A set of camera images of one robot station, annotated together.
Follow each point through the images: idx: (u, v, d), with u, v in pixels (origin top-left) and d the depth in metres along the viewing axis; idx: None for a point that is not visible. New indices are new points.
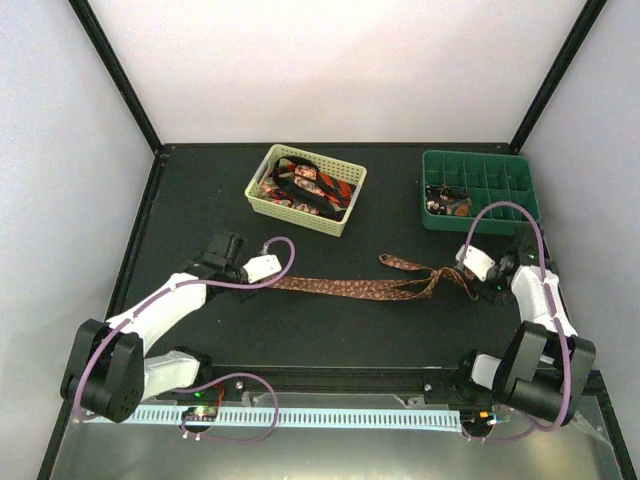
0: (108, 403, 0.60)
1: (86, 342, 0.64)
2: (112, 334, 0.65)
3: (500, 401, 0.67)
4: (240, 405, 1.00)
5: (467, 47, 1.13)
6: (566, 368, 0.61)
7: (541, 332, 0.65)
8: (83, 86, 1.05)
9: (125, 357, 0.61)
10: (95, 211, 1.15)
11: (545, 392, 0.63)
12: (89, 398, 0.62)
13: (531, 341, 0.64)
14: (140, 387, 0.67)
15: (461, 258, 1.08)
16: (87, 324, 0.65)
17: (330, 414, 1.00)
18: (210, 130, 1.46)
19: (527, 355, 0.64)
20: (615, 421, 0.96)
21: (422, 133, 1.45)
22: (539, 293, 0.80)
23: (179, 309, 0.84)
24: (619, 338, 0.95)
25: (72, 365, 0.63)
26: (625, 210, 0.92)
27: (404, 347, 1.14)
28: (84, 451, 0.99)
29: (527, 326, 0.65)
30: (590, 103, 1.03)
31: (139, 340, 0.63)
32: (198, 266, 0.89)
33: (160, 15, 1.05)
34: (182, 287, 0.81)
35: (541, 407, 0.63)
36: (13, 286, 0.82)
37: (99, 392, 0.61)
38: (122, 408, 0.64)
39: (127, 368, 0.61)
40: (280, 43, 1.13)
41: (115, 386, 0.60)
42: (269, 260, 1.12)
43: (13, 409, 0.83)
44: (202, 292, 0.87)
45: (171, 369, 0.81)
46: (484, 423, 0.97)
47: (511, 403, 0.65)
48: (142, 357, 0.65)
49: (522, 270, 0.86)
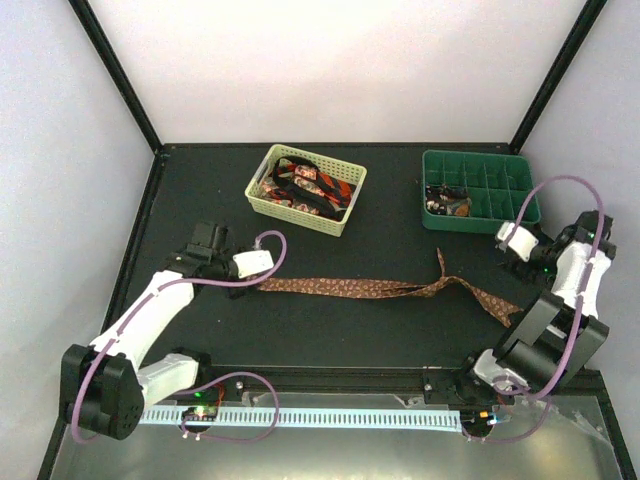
0: (110, 426, 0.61)
1: (74, 370, 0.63)
2: (99, 358, 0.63)
3: (498, 357, 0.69)
4: (240, 406, 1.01)
5: (468, 47, 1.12)
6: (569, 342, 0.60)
7: (557, 302, 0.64)
8: (83, 89, 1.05)
9: (116, 384, 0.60)
10: (96, 211, 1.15)
11: (543, 361, 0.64)
12: (90, 420, 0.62)
13: (543, 309, 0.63)
14: (140, 399, 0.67)
15: (504, 240, 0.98)
16: (72, 350, 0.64)
17: (330, 413, 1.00)
18: (210, 130, 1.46)
19: (533, 321, 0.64)
20: (614, 420, 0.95)
21: (422, 133, 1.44)
22: (577, 269, 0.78)
23: (166, 313, 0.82)
24: (618, 337, 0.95)
25: (66, 393, 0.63)
26: (625, 210, 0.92)
27: (404, 347, 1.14)
28: (85, 452, 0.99)
29: (546, 294, 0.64)
30: (590, 103, 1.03)
31: (127, 362, 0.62)
32: (181, 260, 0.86)
33: (160, 16, 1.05)
34: (164, 290, 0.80)
35: (534, 373, 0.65)
36: (13, 286, 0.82)
37: (100, 415, 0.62)
38: (127, 425, 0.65)
39: (120, 390, 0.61)
40: (281, 44, 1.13)
41: (112, 410, 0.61)
42: (261, 255, 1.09)
43: (14, 410, 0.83)
44: (189, 288, 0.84)
45: (172, 373, 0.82)
46: (485, 423, 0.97)
47: (506, 361, 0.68)
48: (134, 375, 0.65)
49: (575, 246, 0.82)
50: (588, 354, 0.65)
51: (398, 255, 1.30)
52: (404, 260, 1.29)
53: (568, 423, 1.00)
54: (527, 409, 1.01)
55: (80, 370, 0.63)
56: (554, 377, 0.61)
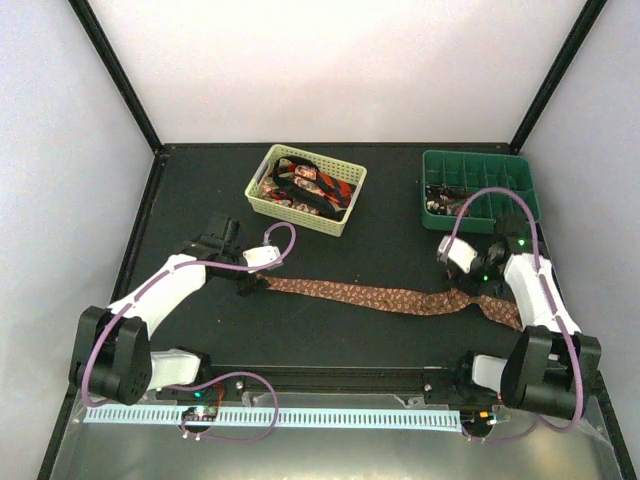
0: (118, 387, 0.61)
1: (89, 331, 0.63)
2: (114, 320, 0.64)
3: (509, 403, 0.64)
4: (240, 406, 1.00)
5: (468, 47, 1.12)
6: (577, 376, 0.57)
7: (548, 336, 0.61)
8: (83, 89, 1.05)
9: (129, 342, 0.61)
10: (95, 210, 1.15)
11: (556, 392, 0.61)
12: (98, 384, 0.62)
13: (537, 348, 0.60)
14: (147, 368, 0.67)
15: (444, 252, 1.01)
16: (90, 310, 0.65)
17: (331, 414, 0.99)
18: (210, 130, 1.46)
19: (533, 363, 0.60)
20: (614, 420, 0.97)
21: (423, 133, 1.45)
22: (535, 290, 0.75)
23: (179, 292, 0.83)
24: (618, 337, 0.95)
25: (77, 352, 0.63)
26: (625, 210, 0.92)
27: (404, 347, 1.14)
28: (84, 453, 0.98)
29: (533, 331, 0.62)
30: (591, 102, 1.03)
31: (142, 323, 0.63)
32: (196, 246, 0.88)
33: (159, 17, 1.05)
34: (180, 270, 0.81)
35: (553, 407, 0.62)
36: (13, 287, 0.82)
37: (109, 377, 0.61)
38: (132, 391, 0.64)
39: (133, 351, 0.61)
40: (280, 44, 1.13)
41: (123, 371, 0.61)
42: (269, 251, 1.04)
43: (12, 411, 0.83)
44: (202, 271, 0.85)
45: (173, 362, 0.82)
46: (484, 423, 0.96)
47: (521, 407, 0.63)
48: (147, 339, 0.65)
49: (515, 260, 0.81)
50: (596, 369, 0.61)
51: (398, 255, 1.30)
52: (404, 260, 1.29)
53: None
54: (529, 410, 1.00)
55: (94, 331, 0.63)
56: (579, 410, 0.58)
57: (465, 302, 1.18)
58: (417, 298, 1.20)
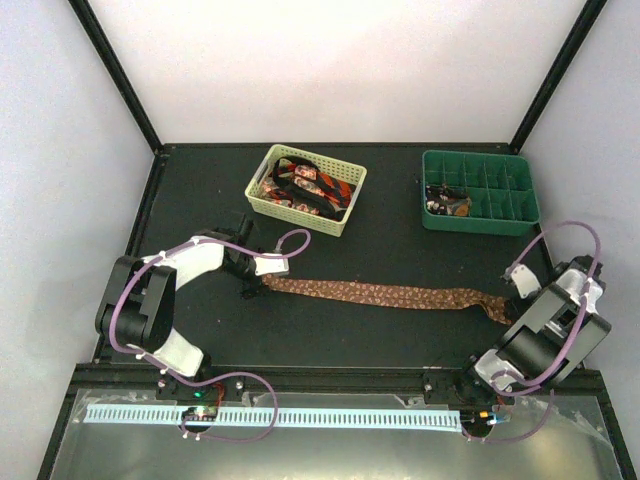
0: (141, 335, 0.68)
1: (122, 275, 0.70)
2: (146, 266, 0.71)
3: (499, 347, 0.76)
4: (240, 405, 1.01)
5: (468, 48, 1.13)
6: (570, 334, 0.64)
7: (562, 295, 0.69)
8: (83, 90, 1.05)
9: (161, 286, 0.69)
10: (96, 209, 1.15)
11: (543, 352, 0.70)
12: (122, 331, 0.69)
13: (546, 297, 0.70)
14: (168, 322, 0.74)
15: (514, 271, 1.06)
16: (123, 259, 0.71)
17: (330, 413, 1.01)
18: (210, 130, 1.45)
19: (538, 310, 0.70)
20: (614, 419, 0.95)
21: (422, 133, 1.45)
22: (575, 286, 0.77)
23: (199, 264, 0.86)
24: (619, 336, 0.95)
25: (107, 296, 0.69)
26: (624, 209, 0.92)
27: (405, 347, 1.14)
28: (84, 453, 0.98)
29: (553, 286, 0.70)
30: (592, 100, 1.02)
31: (172, 271, 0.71)
32: (215, 232, 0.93)
33: (160, 18, 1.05)
34: (203, 243, 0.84)
35: (533, 364, 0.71)
36: (11, 286, 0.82)
37: (133, 325, 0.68)
38: (155, 342, 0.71)
39: (160, 297, 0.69)
40: (280, 45, 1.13)
41: (150, 317, 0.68)
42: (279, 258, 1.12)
43: (11, 410, 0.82)
44: (219, 251, 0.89)
45: (180, 345, 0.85)
46: (484, 423, 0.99)
47: (509, 351, 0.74)
48: (172, 291, 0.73)
49: (571, 271, 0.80)
50: (589, 348, 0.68)
51: (398, 255, 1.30)
52: (404, 260, 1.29)
53: (568, 423, 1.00)
54: (527, 409, 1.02)
55: (126, 276, 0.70)
56: (551, 366, 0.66)
57: (468, 301, 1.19)
58: (417, 298, 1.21)
